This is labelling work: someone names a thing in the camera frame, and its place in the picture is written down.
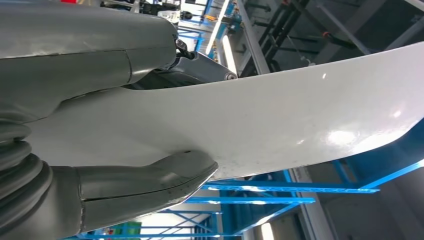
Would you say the blue metal shelf rack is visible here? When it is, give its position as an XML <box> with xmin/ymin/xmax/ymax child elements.
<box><xmin>66</xmin><ymin>119</ymin><xmax>424</xmax><ymax>240</ymax></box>

